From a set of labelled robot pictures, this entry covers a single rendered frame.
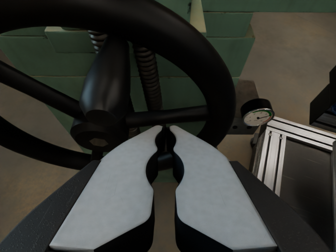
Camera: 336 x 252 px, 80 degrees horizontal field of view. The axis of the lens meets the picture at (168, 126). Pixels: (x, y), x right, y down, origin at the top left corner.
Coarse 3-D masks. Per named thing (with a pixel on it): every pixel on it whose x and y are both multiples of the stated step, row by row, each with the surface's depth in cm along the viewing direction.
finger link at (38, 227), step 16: (96, 160) 9; (80, 176) 8; (64, 192) 7; (80, 192) 7; (48, 208) 7; (64, 208) 7; (32, 224) 6; (48, 224) 6; (16, 240) 6; (32, 240) 6; (48, 240) 6
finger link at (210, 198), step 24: (168, 144) 12; (192, 144) 10; (192, 168) 8; (216, 168) 8; (192, 192) 7; (216, 192) 7; (240, 192) 7; (192, 216) 6; (216, 216) 6; (240, 216) 6; (192, 240) 6; (216, 240) 6; (240, 240) 6; (264, 240) 6
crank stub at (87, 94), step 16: (112, 48) 11; (128, 48) 13; (96, 64) 11; (112, 64) 11; (128, 64) 12; (96, 80) 10; (112, 80) 10; (128, 80) 11; (80, 96) 10; (96, 96) 9; (112, 96) 10; (128, 96) 11; (96, 112) 10; (112, 112) 10
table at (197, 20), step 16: (192, 0) 26; (208, 0) 28; (224, 0) 28; (240, 0) 28; (256, 0) 28; (272, 0) 28; (288, 0) 28; (304, 0) 28; (320, 0) 28; (192, 16) 24; (48, 32) 22; (64, 32) 22; (80, 32) 22; (64, 48) 24; (80, 48) 24
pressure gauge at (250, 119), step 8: (248, 104) 41; (256, 104) 40; (264, 104) 40; (240, 112) 44; (248, 112) 40; (256, 112) 40; (264, 112) 40; (272, 112) 40; (248, 120) 43; (256, 120) 43; (264, 120) 43
